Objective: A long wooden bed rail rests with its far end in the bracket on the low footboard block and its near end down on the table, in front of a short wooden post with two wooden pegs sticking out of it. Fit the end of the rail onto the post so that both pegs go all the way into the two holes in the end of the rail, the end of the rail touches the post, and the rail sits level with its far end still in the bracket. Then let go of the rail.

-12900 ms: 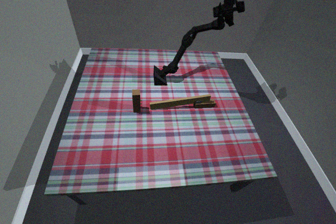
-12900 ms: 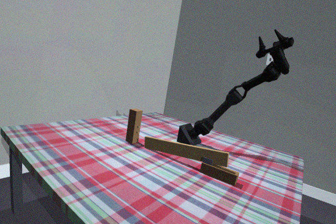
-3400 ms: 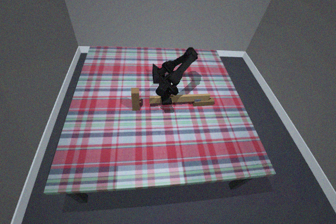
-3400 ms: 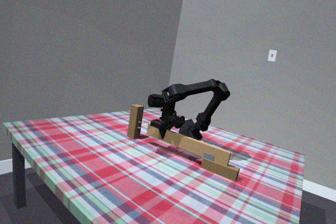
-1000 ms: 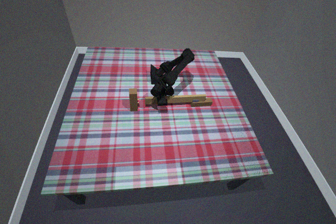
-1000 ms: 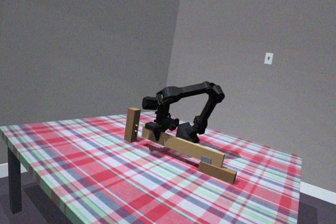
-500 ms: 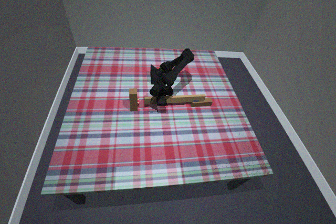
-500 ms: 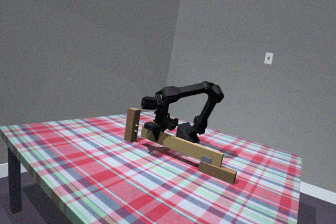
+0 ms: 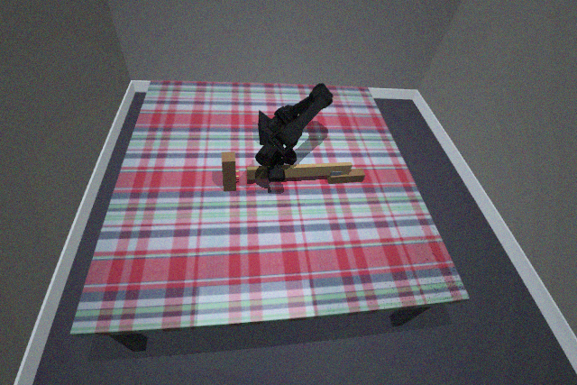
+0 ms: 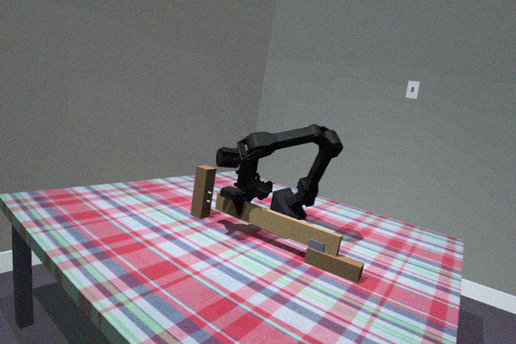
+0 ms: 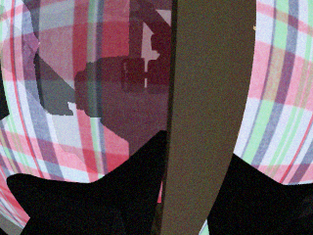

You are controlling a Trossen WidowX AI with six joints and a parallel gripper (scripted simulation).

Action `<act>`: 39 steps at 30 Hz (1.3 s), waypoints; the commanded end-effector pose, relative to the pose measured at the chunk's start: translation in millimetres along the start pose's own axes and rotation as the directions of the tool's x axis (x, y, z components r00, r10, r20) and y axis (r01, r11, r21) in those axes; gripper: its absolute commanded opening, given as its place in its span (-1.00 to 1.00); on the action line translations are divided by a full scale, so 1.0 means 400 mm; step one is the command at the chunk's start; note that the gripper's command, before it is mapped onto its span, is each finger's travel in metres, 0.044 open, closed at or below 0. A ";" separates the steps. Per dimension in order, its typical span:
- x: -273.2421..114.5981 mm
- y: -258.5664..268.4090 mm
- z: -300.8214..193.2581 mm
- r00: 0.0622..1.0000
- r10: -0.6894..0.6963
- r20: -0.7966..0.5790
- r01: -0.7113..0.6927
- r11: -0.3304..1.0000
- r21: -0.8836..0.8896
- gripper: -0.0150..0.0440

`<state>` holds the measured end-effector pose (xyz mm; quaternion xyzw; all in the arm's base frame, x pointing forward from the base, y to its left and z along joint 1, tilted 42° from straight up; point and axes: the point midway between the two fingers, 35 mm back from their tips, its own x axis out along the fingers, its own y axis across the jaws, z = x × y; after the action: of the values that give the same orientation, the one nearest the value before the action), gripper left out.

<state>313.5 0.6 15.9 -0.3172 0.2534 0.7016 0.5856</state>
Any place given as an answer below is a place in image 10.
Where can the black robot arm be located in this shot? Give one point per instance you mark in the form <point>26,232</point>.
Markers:
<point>261,144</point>

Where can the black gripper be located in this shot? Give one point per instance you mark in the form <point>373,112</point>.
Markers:
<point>238,195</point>

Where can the long brown wooden plank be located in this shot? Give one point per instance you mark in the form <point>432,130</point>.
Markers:
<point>282,225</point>

